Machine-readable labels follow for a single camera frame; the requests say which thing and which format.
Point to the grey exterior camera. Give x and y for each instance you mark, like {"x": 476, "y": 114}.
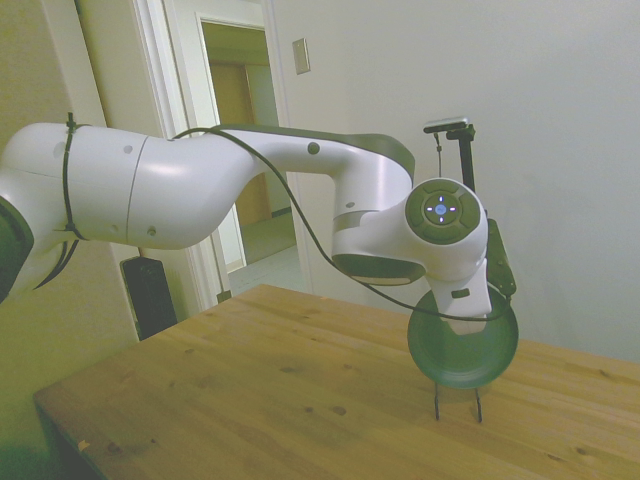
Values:
{"x": 447, "y": 123}

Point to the white door frame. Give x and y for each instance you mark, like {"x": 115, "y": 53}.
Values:
{"x": 160, "y": 75}

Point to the beige wall switch plate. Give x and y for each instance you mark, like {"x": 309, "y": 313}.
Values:
{"x": 301, "y": 56}

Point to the black zip tie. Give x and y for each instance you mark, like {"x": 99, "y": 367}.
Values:
{"x": 66, "y": 190}

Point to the black camera stand pole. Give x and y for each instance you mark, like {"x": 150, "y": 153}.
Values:
{"x": 466, "y": 160}

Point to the black bent metal clip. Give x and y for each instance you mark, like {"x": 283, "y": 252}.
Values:
{"x": 437, "y": 402}

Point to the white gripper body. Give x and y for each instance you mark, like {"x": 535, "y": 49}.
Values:
{"x": 465, "y": 310}

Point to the dark green plate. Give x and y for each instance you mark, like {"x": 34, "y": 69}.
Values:
{"x": 450, "y": 360}

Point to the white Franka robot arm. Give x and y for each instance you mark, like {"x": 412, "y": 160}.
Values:
{"x": 190, "y": 190}

